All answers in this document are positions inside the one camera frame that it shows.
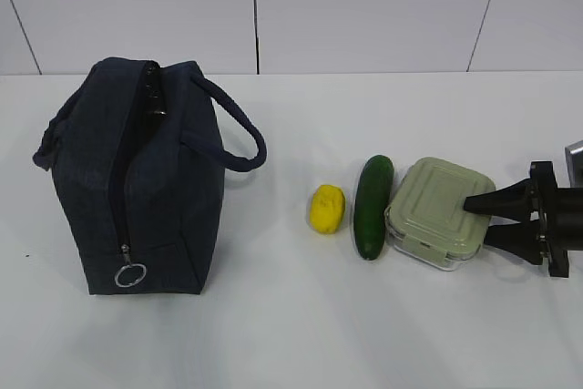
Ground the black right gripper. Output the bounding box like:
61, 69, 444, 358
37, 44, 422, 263
463, 161, 582, 278

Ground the glass container with green lid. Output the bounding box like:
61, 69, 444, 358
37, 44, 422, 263
384, 157, 496, 271

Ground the green cucumber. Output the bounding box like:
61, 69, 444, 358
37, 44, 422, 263
353, 155, 394, 261

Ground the yellow lemon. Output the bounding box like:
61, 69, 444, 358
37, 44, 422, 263
309, 184, 346, 234

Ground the navy blue lunch bag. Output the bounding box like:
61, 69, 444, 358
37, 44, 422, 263
33, 57, 267, 295

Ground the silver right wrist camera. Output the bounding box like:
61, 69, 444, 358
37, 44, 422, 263
565, 140, 583, 188

